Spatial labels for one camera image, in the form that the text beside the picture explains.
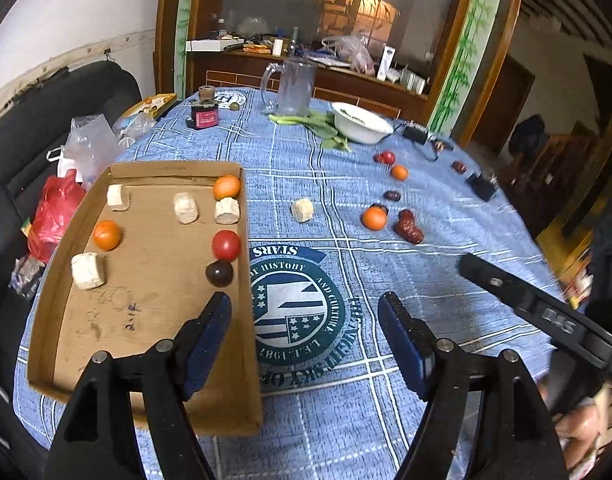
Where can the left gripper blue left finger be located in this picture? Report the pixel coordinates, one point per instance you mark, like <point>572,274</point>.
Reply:
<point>197,345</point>

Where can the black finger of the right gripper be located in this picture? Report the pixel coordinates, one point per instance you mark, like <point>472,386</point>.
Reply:
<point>510,290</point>

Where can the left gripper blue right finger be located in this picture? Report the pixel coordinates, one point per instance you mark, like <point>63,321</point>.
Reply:
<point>411,343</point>

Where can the dark plum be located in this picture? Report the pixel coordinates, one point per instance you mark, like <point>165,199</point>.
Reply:
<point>219,273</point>

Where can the large red date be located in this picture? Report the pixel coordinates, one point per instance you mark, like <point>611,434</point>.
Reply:
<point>406,227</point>

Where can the orange mandarin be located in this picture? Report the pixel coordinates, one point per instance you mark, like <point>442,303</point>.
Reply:
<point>228,186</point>
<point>374,218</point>

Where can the beige sponge chunk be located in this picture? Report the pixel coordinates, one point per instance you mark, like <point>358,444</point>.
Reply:
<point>302,210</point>
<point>88,270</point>
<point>227,211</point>
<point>185,208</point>

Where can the orange mandarin tray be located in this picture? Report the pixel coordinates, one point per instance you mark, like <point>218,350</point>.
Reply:
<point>107,235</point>

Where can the beige sponge chunk tray corner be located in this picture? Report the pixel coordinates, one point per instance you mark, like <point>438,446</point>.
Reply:
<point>117,197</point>

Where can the right hand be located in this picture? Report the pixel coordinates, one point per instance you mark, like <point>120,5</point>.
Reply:
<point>580,431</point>

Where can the black small box device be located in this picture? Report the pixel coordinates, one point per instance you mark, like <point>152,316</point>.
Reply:
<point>483,185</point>

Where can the brown cardboard tray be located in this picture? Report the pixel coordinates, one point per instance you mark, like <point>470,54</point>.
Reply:
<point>154,282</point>

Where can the red date far right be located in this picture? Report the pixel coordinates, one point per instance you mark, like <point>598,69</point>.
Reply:
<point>459,167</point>

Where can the dark date small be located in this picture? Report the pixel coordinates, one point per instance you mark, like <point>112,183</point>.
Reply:
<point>393,196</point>

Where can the blue plaid tablecloth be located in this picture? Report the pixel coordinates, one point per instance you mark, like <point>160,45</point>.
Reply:
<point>334,403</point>

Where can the small orange far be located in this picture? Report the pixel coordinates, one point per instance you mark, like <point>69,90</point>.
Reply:
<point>399,172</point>

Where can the beige sponge chunk on table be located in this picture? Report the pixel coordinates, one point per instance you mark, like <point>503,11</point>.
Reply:
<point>302,210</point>

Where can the black power adapter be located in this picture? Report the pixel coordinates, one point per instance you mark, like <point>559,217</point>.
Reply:
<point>415,133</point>

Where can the red cherry tomato far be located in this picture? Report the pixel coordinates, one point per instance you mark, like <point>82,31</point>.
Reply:
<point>386,157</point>

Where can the red plastic bag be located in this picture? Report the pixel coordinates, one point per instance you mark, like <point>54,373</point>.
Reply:
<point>58,202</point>

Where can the white bowl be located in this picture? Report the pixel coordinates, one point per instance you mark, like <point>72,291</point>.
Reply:
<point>360,125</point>

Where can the clear plastic bag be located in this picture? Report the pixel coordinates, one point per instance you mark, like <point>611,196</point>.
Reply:
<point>90,147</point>

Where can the dark jar with pink label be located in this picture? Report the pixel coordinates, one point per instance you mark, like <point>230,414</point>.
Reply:
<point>204,110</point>

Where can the green leafy vegetable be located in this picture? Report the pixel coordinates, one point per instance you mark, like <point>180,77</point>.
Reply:
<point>320,125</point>

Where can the black leather sofa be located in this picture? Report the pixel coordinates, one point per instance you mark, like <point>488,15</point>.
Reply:
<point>37,123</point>

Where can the wooden sideboard cabinet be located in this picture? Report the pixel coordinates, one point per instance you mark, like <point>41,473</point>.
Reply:
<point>206,64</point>

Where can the clear glass mug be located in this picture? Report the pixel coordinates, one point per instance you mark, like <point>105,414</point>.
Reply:
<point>297,80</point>

